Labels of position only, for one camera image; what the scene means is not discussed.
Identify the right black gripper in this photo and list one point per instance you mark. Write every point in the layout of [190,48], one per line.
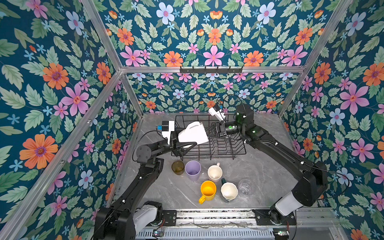
[222,129]

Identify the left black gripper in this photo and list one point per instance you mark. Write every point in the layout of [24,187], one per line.
[175,149]

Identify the white ceramic mug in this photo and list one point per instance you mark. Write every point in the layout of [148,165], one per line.
[194,132]

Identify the dark green mug white interior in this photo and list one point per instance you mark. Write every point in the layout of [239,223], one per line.
[229,190]

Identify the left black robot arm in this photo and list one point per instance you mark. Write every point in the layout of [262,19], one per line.
[124,219]

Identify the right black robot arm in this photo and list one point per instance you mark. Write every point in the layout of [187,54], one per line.
[311,177]

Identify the olive green glass cup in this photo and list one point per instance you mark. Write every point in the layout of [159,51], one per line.
[178,167]

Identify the lilac plastic cup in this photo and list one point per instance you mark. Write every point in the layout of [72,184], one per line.
[193,170]

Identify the yellow mug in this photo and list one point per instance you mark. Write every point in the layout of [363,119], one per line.
[208,191]

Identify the clear glass cup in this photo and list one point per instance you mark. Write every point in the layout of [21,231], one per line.
[245,187]

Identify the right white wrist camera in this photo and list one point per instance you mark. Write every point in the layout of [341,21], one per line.
[217,112]

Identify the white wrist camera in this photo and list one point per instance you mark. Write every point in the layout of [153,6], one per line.
[167,128]
[217,112]

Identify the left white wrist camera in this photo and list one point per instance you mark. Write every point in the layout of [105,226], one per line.
[167,128]

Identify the black wire dish rack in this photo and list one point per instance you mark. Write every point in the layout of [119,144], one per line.
[217,147]

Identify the cream mug pink handle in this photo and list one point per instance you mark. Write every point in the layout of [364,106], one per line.
[215,173]

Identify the black wall hook rail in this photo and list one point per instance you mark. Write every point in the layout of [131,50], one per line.
[210,70]

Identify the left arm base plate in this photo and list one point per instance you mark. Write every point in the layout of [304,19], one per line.
[166,218]

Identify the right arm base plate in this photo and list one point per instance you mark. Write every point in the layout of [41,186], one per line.
[266,217]

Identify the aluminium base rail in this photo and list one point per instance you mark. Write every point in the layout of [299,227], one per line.
[216,216]

